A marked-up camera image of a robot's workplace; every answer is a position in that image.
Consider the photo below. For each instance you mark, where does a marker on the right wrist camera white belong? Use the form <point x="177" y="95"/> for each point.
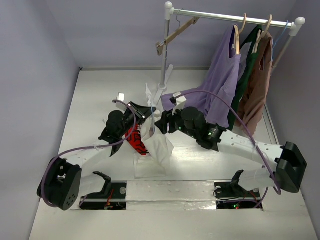
<point x="179" y="101"/>

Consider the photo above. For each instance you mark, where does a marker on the dark green t shirt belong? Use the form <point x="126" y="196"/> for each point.
<point x="249" y="55"/>

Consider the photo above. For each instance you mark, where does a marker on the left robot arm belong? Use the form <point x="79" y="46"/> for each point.
<point x="70" y="178"/>

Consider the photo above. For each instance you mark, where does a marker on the brown t shirt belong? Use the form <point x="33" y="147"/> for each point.
<point x="253" y="101"/>

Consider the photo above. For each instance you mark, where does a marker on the light blue wire hanger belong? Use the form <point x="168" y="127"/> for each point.
<point x="152" y="126"/>

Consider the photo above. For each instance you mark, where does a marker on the wooden hanger with purple shirt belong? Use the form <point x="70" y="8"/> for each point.
<point x="237" y="33"/>

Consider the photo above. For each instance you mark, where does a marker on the purple t shirt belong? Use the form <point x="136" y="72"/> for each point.
<point x="214" y="96"/>

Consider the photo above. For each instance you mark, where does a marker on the beige wooden clip hanger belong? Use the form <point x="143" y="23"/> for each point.
<point x="177" y="32"/>

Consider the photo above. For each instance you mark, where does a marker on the white metal clothes rack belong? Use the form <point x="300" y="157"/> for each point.
<point x="166" y="70"/>

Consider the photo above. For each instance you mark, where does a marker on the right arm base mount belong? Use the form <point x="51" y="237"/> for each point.
<point x="230" y="196"/>

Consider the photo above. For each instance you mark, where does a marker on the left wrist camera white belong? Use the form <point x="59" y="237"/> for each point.
<point x="121" y="97"/>

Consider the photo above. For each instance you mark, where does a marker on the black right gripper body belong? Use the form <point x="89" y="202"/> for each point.
<point x="169" y="122"/>

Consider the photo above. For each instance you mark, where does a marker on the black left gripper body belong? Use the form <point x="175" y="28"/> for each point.
<point x="129" y="116"/>

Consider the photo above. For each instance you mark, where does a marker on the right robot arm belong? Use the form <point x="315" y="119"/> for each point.
<point x="284" y="165"/>

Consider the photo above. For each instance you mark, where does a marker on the wooden hanger with green shirt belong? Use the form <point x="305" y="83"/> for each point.
<point x="262" y="34"/>

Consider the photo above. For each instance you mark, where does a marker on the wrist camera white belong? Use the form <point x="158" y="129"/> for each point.
<point x="179" y="101"/>
<point x="121" y="97"/>

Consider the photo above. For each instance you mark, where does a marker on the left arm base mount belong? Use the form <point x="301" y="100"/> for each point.
<point x="112" y="195"/>

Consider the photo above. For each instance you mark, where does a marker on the white t shirt red print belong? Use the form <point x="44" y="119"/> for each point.
<point x="153" y="152"/>

